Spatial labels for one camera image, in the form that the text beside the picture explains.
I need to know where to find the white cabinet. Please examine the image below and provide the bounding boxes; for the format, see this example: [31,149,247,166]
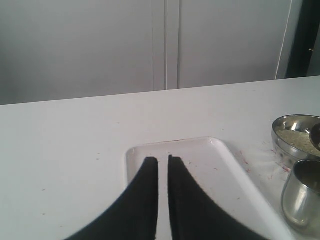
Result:
[0,0,302,105]

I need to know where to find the brown wooden spoon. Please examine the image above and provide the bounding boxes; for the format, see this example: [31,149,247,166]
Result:
[309,123,320,151]

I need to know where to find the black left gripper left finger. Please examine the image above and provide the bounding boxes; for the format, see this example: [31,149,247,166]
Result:
[68,157,159,240]

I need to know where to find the white rectangular tray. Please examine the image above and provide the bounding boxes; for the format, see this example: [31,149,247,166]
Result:
[125,137,294,240]

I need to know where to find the white rice grains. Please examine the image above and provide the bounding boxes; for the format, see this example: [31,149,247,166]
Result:
[277,130,320,156]

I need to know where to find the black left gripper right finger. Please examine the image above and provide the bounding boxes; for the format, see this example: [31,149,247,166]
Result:
[167,155,260,240]

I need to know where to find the small steel cup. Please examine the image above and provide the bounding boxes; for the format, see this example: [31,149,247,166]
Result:
[281,159,320,229]

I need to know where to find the steel bowl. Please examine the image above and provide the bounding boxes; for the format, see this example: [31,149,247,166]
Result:
[271,114,320,168]

